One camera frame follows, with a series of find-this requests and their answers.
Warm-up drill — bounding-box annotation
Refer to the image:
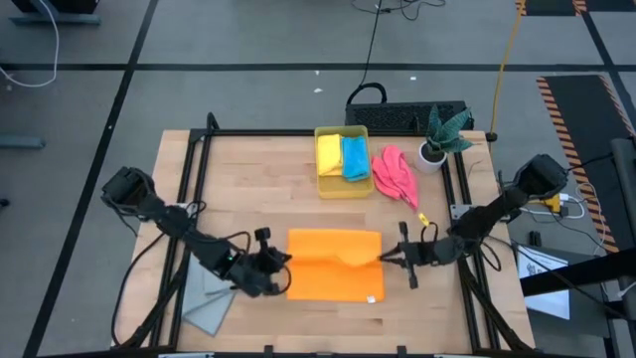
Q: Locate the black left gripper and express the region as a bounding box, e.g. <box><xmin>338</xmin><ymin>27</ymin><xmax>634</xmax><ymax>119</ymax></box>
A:
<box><xmin>228</xmin><ymin>227</ymin><xmax>294</xmax><ymax>298</ymax></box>

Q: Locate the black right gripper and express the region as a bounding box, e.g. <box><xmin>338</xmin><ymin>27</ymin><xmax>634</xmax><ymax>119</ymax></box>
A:
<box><xmin>380</xmin><ymin>221</ymin><xmax>466</xmax><ymax>290</ymax></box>

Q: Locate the orange microfiber towel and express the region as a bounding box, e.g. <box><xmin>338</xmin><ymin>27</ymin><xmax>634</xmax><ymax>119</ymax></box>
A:
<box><xmin>286</xmin><ymin>228</ymin><xmax>387</xmax><ymax>303</ymax></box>

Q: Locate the pink microfiber towel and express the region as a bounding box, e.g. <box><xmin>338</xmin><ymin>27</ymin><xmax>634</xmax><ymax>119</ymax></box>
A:
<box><xmin>371</xmin><ymin>144</ymin><xmax>420</xmax><ymax>213</ymax></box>

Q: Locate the yellow translucent plastic bin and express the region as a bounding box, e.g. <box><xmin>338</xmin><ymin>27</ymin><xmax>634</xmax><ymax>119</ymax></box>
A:
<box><xmin>313</xmin><ymin>124</ymin><xmax>376</xmax><ymax>200</ymax></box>

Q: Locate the grey microfiber towel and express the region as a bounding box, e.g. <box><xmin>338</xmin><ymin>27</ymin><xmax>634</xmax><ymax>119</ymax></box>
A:
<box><xmin>181</xmin><ymin>256</ymin><xmax>238</xmax><ymax>337</ymax></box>

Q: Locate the blue microfiber towel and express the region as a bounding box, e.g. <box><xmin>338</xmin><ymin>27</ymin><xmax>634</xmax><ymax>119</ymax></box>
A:
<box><xmin>341</xmin><ymin>135</ymin><xmax>373</xmax><ymax>183</ymax></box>

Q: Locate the yellow microfiber towel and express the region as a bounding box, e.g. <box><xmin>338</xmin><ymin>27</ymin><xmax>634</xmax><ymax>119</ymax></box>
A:
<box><xmin>316</xmin><ymin>132</ymin><xmax>345</xmax><ymax>177</ymax></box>

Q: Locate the potted plant in white pot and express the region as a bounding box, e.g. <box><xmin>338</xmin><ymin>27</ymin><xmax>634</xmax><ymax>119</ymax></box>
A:
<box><xmin>413</xmin><ymin>102</ymin><xmax>476</xmax><ymax>175</ymax></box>

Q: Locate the black perforated equipment box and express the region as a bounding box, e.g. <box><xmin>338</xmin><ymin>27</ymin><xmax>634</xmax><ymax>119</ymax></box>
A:
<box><xmin>345</xmin><ymin>100</ymin><xmax>474</xmax><ymax>132</ymax></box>

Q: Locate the white printed paper sheet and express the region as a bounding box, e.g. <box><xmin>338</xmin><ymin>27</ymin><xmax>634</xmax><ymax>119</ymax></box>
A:
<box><xmin>516</xmin><ymin>244</ymin><xmax>571</xmax><ymax>321</ymax></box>

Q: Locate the yellow power plug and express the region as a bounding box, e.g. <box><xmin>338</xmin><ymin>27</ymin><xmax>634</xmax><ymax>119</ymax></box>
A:
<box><xmin>529</xmin><ymin>194</ymin><xmax>562</xmax><ymax>215</ymax></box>

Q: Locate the black metal beam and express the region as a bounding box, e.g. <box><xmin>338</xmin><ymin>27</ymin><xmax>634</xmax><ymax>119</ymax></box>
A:
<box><xmin>520</xmin><ymin>247</ymin><xmax>636</xmax><ymax>298</ymax></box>

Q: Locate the large black hazard-striped mat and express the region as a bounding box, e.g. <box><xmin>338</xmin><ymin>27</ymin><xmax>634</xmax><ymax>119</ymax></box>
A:
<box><xmin>536</xmin><ymin>74</ymin><xmax>636</xmax><ymax>255</ymax></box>

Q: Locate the grey desk foot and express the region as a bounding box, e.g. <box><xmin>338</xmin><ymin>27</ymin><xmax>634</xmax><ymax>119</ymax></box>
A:
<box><xmin>0</xmin><ymin>134</ymin><xmax>47</xmax><ymax>150</ymax></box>
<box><xmin>9</xmin><ymin>0</ymin><xmax>103</xmax><ymax>27</ymax></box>

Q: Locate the narrow black hazard-striped mat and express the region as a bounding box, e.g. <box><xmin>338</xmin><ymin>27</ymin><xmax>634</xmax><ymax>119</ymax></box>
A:
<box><xmin>515</xmin><ymin>0</ymin><xmax>636</xmax><ymax>16</ymax></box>

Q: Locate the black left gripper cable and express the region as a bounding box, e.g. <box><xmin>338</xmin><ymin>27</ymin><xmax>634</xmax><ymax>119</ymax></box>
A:
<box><xmin>218</xmin><ymin>230</ymin><xmax>293</xmax><ymax>295</ymax></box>

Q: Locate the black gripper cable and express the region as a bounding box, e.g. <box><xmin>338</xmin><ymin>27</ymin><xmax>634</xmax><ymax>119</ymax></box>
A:
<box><xmin>218</xmin><ymin>230</ymin><xmax>293</xmax><ymax>295</ymax></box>
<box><xmin>419</xmin><ymin>222</ymin><xmax>440</xmax><ymax>246</ymax></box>

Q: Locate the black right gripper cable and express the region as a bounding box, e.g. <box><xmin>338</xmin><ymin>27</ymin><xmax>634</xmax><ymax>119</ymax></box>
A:
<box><xmin>419</xmin><ymin>222</ymin><xmax>440</xmax><ymax>246</ymax></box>

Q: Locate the black aluminium table frame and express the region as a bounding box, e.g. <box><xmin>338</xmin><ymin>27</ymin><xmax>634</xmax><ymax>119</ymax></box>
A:
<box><xmin>116</xmin><ymin>111</ymin><xmax>536</xmax><ymax>358</ymax></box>

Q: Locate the long black arm cable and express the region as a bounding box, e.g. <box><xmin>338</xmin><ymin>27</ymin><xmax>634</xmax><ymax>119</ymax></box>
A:
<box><xmin>101</xmin><ymin>198</ymin><xmax>168</xmax><ymax>348</ymax></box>

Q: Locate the white charger cable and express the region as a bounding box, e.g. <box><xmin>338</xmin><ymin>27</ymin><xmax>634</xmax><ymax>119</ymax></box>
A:
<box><xmin>519</xmin><ymin>182</ymin><xmax>600</xmax><ymax>221</ymax></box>

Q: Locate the black floor cable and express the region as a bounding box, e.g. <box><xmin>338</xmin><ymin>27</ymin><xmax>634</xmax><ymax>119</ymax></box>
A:
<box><xmin>346</xmin><ymin>0</ymin><xmax>389</xmax><ymax>106</ymax></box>

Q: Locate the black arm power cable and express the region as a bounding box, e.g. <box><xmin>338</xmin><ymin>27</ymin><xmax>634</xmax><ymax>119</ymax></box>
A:
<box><xmin>564</xmin><ymin>152</ymin><xmax>614</xmax><ymax>176</ymax></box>

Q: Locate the yellow floor cable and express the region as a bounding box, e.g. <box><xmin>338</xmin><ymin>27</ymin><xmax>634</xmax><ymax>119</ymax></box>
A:
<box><xmin>488</xmin><ymin>0</ymin><xmax>527</xmax><ymax>143</ymax></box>

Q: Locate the dark grey post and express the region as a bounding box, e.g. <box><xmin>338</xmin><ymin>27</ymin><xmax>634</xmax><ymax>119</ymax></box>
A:
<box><xmin>609</xmin><ymin>137</ymin><xmax>636</xmax><ymax>322</ymax></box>

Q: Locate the white floor cable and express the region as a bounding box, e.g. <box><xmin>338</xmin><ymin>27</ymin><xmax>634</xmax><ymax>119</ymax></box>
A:
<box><xmin>0</xmin><ymin>0</ymin><xmax>60</xmax><ymax>90</ymax></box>

